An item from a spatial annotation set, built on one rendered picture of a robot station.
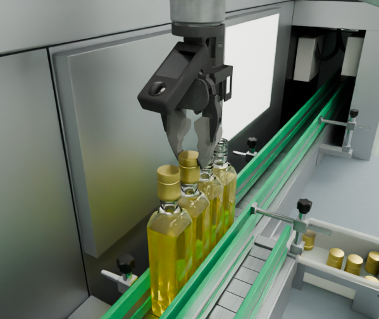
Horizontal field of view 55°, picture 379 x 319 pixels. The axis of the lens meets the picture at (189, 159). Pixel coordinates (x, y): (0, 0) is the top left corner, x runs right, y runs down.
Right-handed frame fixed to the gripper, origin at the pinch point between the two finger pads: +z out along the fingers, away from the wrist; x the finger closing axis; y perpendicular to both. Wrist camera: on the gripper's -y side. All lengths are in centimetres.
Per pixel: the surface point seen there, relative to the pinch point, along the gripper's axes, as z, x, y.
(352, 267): 35, -26, 32
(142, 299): 23.1, 3.4, -9.9
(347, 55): 2, -4, 114
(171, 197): 2.8, -1.1, -7.0
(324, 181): 40, -10, 79
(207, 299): 23.5, -6.1, -3.8
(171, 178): -0.2, -1.2, -6.9
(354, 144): 35, -15, 104
